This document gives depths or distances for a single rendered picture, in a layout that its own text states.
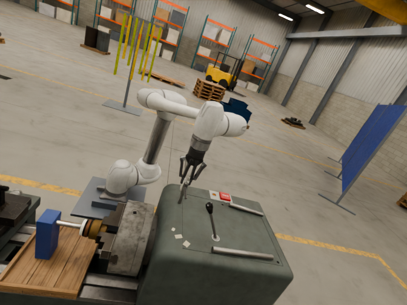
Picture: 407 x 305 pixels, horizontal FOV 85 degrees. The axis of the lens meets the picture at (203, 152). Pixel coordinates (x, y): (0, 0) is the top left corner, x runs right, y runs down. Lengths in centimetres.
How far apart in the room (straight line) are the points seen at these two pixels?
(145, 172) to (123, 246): 78
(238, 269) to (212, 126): 57
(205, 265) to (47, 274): 69
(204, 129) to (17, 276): 97
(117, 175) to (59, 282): 68
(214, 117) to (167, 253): 54
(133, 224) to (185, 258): 25
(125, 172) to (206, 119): 87
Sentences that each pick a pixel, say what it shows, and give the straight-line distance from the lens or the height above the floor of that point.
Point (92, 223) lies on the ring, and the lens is 113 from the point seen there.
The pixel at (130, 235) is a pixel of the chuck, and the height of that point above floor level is 120.
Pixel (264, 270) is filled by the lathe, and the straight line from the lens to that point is 105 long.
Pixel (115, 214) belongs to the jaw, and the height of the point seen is 115.
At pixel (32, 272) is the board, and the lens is 129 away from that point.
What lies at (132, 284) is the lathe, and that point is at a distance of 128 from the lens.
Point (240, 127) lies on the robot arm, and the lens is 103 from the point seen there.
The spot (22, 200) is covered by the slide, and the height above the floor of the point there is 97.
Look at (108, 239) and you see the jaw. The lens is 109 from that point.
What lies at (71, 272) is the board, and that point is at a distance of 127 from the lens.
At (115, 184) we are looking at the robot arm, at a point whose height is 94.
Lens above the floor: 193
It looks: 23 degrees down
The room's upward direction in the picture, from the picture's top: 21 degrees clockwise
